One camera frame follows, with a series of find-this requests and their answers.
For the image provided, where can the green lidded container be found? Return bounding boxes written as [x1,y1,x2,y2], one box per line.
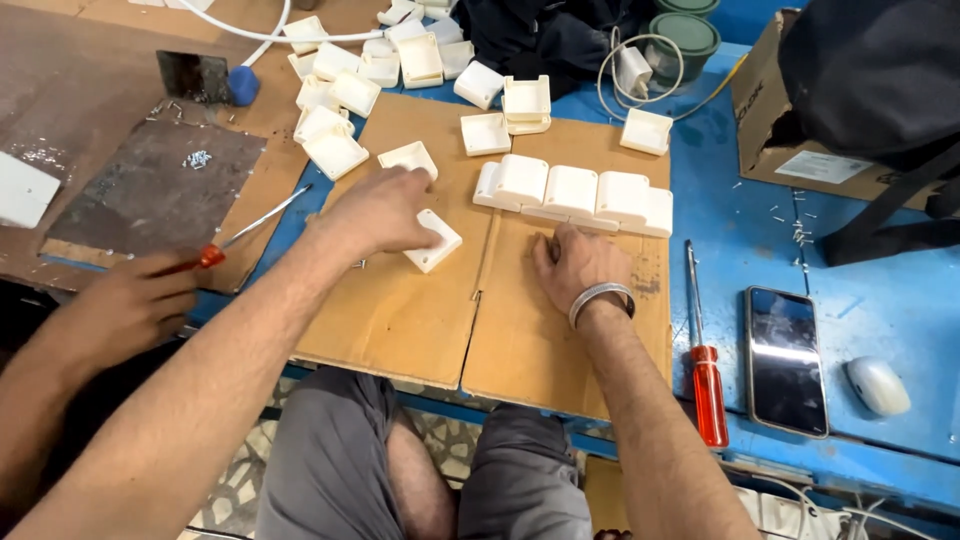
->
[654,0,721,20]
[643,12,723,86]

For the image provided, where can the brown cardboard carton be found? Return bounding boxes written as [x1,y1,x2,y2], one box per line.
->
[730,7,960,213]

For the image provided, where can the pile of white box halves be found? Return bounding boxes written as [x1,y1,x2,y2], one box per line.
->
[281,0,478,182]

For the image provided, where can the large rusty metal sheet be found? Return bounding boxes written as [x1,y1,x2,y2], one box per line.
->
[41,117,269,261]

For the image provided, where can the person's leg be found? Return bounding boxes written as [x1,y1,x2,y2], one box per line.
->
[385,411,460,540]

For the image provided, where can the scattered silver screws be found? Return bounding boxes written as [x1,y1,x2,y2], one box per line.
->
[731,180,820,270]

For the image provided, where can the person's right hand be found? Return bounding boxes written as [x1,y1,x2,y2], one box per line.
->
[531,222,636,315]

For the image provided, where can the dark cloth bundle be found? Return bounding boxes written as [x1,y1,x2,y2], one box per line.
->
[453,0,655,101]

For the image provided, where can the brown cardboard sheet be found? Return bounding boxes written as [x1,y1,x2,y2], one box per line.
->
[291,93,675,422]

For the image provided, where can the white plastic block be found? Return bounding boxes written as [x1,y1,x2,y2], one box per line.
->
[0,151,63,230]

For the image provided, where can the black smartphone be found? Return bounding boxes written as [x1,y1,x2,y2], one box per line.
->
[744,285,831,440]

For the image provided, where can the open white plastic tray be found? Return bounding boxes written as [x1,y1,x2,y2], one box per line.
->
[619,108,675,158]
[376,140,440,183]
[459,111,513,158]
[453,60,506,111]

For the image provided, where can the grey shorts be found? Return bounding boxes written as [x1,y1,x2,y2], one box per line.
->
[255,365,594,540]

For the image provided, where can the white charger with cable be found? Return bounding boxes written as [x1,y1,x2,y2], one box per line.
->
[597,26,686,123]

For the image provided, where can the person's left hand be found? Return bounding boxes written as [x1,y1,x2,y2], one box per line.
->
[307,166,445,261]

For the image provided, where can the orange handled screwdriver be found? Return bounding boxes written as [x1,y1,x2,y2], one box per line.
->
[159,183,315,276]

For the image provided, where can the stacked white plastic trays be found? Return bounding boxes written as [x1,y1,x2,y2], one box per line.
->
[501,74,553,137]

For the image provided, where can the large brown cardboard mat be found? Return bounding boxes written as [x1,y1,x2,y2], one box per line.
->
[0,0,393,295]

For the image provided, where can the black bag with strap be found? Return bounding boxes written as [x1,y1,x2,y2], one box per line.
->
[776,0,960,268]

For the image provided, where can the white power strip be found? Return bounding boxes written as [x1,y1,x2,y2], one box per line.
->
[733,480,939,540]

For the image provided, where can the white computer mouse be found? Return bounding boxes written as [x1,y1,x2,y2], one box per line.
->
[845,355,913,418]

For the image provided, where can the row of assembled white boxes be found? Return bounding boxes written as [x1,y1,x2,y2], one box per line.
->
[471,153,675,240]

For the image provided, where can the small dark metal plate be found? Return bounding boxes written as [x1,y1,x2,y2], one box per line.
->
[155,49,231,105]

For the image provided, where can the red handled screwdriver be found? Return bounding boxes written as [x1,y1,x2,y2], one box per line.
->
[684,239,730,450]

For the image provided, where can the silver bracelet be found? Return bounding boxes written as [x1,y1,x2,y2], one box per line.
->
[567,282,637,332]

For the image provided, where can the white hose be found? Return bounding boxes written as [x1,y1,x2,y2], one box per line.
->
[176,0,387,70]

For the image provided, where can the blue tool handle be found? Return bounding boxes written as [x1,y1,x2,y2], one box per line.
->
[226,64,261,108]

